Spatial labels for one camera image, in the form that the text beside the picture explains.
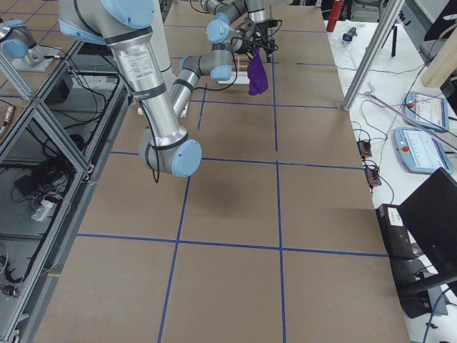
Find reacher grabber stick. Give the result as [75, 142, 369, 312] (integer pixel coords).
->
[362, 91, 457, 153]

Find lower orange connector box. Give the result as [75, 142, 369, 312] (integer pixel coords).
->
[364, 166, 382, 189]

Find orange connector box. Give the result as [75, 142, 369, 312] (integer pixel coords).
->
[357, 140, 372, 159]
[364, 166, 382, 189]

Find aluminium frame post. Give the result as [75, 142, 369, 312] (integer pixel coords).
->
[342, 0, 405, 111]

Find near teach pendant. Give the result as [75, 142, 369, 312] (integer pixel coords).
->
[393, 127, 454, 174]

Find white towel rack with wooden bars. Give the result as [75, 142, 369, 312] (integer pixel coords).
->
[218, 56, 249, 85]

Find folded dark blue umbrella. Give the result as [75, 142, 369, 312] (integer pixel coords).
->
[342, 26, 357, 43]

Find purple towel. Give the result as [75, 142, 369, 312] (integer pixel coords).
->
[247, 49, 268, 96]

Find teach pendant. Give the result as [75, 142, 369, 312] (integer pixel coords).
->
[393, 127, 454, 174]
[404, 91, 449, 132]

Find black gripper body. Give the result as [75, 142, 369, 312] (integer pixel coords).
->
[250, 19, 271, 34]
[235, 38, 252, 56]

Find black computer box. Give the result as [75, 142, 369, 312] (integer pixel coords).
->
[376, 204, 448, 319]

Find far teach pendant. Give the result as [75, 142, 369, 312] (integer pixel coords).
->
[404, 91, 449, 132]

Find upper orange connector box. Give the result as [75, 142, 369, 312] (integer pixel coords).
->
[357, 140, 372, 159]

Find white pedestal column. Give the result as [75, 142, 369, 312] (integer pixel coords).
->
[136, 0, 190, 118]

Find red bottle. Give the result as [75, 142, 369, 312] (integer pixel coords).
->
[326, 0, 344, 32]

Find black monitor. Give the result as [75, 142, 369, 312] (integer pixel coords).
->
[398, 168, 456, 272]

